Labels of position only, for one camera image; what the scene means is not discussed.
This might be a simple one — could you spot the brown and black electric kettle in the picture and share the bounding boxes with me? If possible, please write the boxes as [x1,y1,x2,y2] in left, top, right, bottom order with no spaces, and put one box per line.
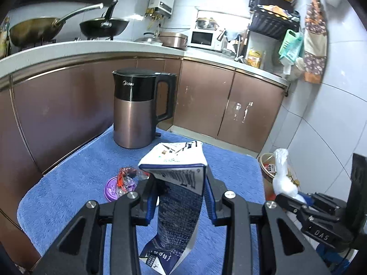
[112,68,177,149]

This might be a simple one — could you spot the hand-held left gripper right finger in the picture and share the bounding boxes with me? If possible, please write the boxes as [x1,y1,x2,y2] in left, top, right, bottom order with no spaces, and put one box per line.
[202,165,333,275]

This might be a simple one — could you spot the steel pot lid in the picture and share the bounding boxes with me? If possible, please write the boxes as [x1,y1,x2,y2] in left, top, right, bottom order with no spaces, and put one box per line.
[134,32,163,46]

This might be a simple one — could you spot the purple round lid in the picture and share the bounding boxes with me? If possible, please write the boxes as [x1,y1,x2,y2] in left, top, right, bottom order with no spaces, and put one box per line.
[103,177,138,202]

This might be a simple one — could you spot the black dish rack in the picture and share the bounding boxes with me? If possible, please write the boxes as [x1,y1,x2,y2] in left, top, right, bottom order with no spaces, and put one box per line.
[248,0,301,41]

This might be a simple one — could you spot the brown kitchen cabinet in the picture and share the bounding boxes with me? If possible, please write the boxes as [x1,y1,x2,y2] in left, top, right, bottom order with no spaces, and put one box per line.
[0,57,289,270]

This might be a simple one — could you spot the brown rice cooker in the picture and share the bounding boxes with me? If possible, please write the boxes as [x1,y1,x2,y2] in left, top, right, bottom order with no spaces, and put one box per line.
[159,32,188,50]

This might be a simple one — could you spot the blue and white milk carton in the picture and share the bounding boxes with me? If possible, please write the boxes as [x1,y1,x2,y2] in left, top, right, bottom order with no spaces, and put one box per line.
[138,140,207,275]

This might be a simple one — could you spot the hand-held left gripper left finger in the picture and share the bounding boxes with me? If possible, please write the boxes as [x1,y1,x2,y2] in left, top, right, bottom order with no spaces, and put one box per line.
[33,175,159,275]

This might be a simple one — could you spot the floral apron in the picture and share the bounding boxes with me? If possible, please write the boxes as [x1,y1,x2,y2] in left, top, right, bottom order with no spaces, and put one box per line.
[303,0,328,85]

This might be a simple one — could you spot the yellow packet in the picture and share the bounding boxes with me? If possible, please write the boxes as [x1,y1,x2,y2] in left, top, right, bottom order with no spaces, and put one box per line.
[247,49,265,69]

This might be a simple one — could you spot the white microwave oven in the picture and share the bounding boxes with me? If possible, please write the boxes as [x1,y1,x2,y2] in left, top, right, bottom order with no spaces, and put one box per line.
[189,29,222,52]

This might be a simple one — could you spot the blue towel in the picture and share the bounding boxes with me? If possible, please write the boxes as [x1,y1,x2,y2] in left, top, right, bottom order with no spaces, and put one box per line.
[17,126,266,275]

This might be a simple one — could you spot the brass wok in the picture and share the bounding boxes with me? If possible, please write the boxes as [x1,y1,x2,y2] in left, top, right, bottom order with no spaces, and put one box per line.
[8,3,104,48]

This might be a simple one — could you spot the black frying pan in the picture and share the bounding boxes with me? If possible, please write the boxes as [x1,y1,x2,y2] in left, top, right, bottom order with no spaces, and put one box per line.
[79,0,130,39]

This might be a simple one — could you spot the red and clear plastic wrapper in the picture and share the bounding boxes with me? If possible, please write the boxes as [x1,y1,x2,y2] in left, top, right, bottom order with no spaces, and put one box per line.
[116,167,139,198]

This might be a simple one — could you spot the beige bin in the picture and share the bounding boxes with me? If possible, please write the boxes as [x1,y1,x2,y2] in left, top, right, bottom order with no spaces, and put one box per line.
[258,152,300,201]

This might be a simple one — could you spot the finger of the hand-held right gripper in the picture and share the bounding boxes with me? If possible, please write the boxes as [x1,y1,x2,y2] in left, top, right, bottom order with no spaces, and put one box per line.
[275,192,309,215]
[298,192,349,211]

